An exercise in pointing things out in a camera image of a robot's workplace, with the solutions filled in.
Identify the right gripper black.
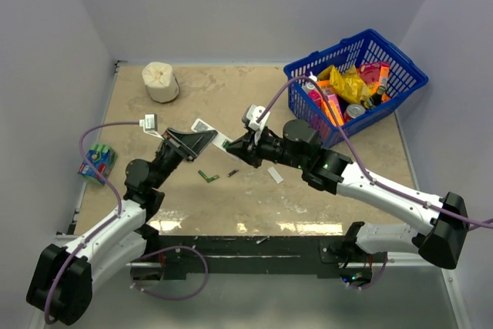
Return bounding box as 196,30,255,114
228,125,307,170

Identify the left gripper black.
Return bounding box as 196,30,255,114
150,127,216,190

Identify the white remote control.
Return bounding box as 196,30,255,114
191,119,231,154

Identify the white battery cover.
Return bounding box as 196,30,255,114
267,167,283,184

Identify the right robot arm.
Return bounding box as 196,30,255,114
223,119,469,270

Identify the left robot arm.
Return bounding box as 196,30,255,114
26,129,218,325

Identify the white tissue roll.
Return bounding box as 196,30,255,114
142,62,179,103

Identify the white bottle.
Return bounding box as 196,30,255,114
302,72,318,94

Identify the battery multipack blue green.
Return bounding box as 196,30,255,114
78,143,118,186

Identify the orange box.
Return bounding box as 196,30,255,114
317,80,344,126

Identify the red soda can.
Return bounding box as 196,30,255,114
344,103,366,123

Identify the yellow snack bag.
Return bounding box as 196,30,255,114
317,65,371,104

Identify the dark glass bottle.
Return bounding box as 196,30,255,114
362,86,386,109

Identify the blue plastic basket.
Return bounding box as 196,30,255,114
283,29,428,148

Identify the orange tall carton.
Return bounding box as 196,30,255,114
379,62,390,89

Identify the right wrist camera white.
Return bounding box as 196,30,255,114
242,104,270,144

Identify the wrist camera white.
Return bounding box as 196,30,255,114
139,113,163,139
242,104,270,144

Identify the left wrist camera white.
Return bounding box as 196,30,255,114
139,113,163,139

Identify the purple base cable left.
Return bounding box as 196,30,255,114
129,245,210,300

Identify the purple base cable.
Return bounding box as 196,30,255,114
344,255,388,291
129,245,210,300

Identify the black base frame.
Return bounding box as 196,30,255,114
144,235,380,281

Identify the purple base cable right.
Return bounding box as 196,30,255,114
344,255,388,291

